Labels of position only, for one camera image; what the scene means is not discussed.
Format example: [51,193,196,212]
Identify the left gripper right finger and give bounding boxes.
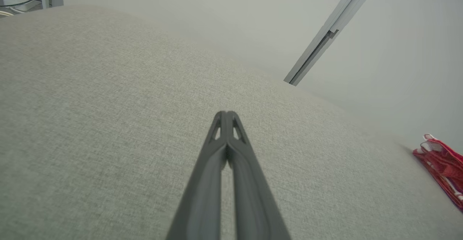
[227,111,292,240]

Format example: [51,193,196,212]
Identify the grey fabric sofa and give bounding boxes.
[0,5,463,240]

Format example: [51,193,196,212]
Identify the red shorts with white stripes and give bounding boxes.
[430,142,463,182]

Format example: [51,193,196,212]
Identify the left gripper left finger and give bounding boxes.
[166,111,228,240]

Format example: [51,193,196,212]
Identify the red jersey with white trim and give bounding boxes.
[412,134,463,211]

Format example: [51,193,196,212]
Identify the grey metal wall post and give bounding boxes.
[283,0,382,87]

